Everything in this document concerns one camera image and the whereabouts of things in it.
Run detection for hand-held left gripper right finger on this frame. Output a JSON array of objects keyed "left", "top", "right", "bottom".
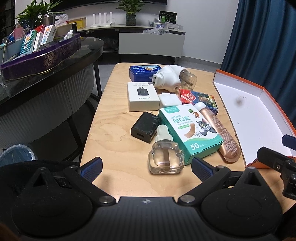
[{"left": 178, "top": 157, "right": 264, "bottom": 206}]

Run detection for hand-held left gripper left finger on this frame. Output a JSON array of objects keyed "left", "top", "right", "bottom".
[{"left": 30, "top": 157, "right": 116, "bottom": 206}]

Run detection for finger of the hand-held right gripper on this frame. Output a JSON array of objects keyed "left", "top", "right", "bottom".
[
  {"left": 282, "top": 134, "right": 296, "bottom": 150},
  {"left": 257, "top": 146, "right": 289, "bottom": 171}
]

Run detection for clear glass refill bottle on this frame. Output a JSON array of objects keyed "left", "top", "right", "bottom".
[{"left": 148, "top": 125, "right": 185, "bottom": 175}]

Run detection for rose gold cosmetic tube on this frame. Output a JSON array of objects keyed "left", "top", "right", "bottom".
[{"left": 194, "top": 102, "right": 241, "bottom": 163}]

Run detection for green white bandage box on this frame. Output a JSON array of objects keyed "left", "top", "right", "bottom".
[{"left": 159, "top": 105, "right": 224, "bottom": 165}]

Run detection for orange white cardboard box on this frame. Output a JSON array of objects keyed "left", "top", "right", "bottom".
[{"left": 213, "top": 69, "right": 296, "bottom": 169}]

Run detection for black charger plug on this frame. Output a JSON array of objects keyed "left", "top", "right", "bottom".
[{"left": 131, "top": 112, "right": 162, "bottom": 143}]

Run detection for red blue playing card box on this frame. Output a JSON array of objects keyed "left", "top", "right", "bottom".
[{"left": 179, "top": 89, "right": 219, "bottom": 116}]

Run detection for small white charger plug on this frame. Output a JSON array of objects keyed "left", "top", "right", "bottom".
[{"left": 159, "top": 93, "right": 180, "bottom": 109}]

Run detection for white charger box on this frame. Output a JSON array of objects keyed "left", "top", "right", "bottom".
[{"left": 127, "top": 82, "right": 160, "bottom": 112}]

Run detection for white plug-in mosquito repeller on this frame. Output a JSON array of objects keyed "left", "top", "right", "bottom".
[{"left": 154, "top": 65, "right": 197, "bottom": 95}]

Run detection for blue tin box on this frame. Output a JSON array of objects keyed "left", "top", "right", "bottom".
[{"left": 129, "top": 65, "right": 166, "bottom": 81}]

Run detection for trash bin with blue bag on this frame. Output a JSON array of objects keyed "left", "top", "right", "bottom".
[{"left": 0, "top": 144, "right": 38, "bottom": 168}]

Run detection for black round table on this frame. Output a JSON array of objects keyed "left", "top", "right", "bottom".
[{"left": 0, "top": 37, "right": 104, "bottom": 163}]

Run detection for blue curtain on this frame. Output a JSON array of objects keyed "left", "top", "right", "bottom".
[{"left": 221, "top": 0, "right": 296, "bottom": 93}]

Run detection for purple patterned tray box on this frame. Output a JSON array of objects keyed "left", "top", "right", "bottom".
[{"left": 0, "top": 32, "right": 82, "bottom": 81}]

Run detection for white media console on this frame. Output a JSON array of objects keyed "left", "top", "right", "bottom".
[{"left": 76, "top": 22, "right": 186, "bottom": 65}]

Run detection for row of small cartons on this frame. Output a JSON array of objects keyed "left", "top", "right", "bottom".
[{"left": 13, "top": 24, "right": 57, "bottom": 56}]

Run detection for beige cardboard box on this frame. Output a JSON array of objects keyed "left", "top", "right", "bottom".
[{"left": 55, "top": 23, "right": 76, "bottom": 37}]

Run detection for clear plastic bags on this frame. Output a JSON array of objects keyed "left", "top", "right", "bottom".
[{"left": 143, "top": 28, "right": 165, "bottom": 36}]

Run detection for yellow box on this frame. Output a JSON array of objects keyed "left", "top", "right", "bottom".
[{"left": 69, "top": 17, "right": 87, "bottom": 29}]

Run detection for pile of small packages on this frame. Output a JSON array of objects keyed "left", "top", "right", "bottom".
[{"left": 148, "top": 20, "right": 185, "bottom": 32}]

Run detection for white router with antennas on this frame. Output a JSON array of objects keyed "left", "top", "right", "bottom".
[{"left": 90, "top": 13, "right": 116, "bottom": 28}]

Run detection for white plastic bag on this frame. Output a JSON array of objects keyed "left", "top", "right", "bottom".
[{"left": 54, "top": 14, "right": 69, "bottom": 26}]

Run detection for stainless steel cup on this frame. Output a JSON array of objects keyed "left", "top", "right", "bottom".
[{"left": 42, "top": 13, "right": 55, "bottom": 26}]

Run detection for green black box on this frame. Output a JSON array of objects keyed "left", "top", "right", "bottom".
[{"left": 159, "top": 10, "right": 177, "bottom": 24}]

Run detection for green plant in glass vase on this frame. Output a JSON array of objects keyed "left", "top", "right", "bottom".
[{"left": 118, "top": 0, "right": 145, "bottom": 26}]

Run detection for black television screen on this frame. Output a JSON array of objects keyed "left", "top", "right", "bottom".
[{"left": 55, "top": 0, "right": 168, "bottom": 11}]

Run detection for large leafy green plant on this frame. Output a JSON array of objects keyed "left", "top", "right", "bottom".
[{"left": 15, "top": 0, "right": 65, "bottom": 26}]

